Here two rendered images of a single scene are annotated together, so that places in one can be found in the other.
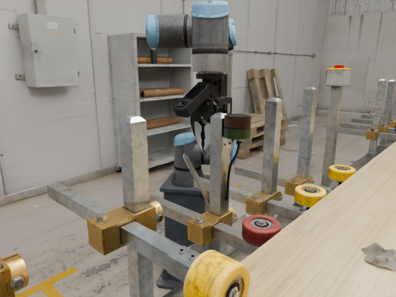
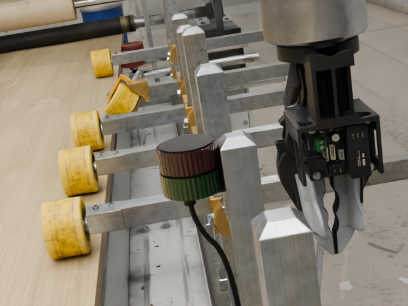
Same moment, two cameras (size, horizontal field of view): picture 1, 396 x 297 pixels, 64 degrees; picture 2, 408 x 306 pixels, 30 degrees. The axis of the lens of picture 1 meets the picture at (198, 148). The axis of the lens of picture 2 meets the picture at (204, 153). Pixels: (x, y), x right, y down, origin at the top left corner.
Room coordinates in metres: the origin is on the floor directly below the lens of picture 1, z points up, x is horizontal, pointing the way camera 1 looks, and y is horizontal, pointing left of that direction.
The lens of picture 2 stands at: (1.21, -0.57, 1.33)
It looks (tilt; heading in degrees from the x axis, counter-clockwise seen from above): 18 degrees down; 136
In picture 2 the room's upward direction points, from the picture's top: 9 degrees counter-clockwise
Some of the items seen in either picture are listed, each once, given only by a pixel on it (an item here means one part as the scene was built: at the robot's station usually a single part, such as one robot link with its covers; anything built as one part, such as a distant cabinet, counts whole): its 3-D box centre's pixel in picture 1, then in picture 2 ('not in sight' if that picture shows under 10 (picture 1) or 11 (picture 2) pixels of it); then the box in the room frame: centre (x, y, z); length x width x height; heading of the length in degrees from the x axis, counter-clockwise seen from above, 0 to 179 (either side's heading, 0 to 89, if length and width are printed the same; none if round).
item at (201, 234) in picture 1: (214, 224); not in sight; (0.71, -0.04, 0.85); 0.13 x 0.06 x 0.05; 138
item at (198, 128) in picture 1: (205, 136); (352, 213); (0.83, -0.02, 1.04); 0.06 x 0.03 x 0.09; 138
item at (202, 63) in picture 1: (208, 64); (317, 13); (0.82, -0.03, 1.23); 0.10 x 0.09 x 0.05; 48
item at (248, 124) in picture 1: (237, 121); (187, 154); (0.70, -0.09, 1.11); 0.06 x 0.06 x 0.02
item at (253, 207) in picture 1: (264, 201); not in sight; (0.90, -0.21, 0.82); 0.13 x 0.06 x 0.05; 138
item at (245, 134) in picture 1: (237, 131); (192, 178); (0.70, -0.09, 1.08); 0.06 x 0.06 x 0.02
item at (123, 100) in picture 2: not in sight; (122, 101); (-0.15, 0.53, 0.93); 0.09 x 0.08 x 0.09; 48
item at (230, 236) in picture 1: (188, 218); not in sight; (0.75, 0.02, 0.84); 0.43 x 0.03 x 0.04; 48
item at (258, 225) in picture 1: (260, 244); not in sight; (0.60, -0.13, 0.85); 0.08 x 0.08 x 0.11
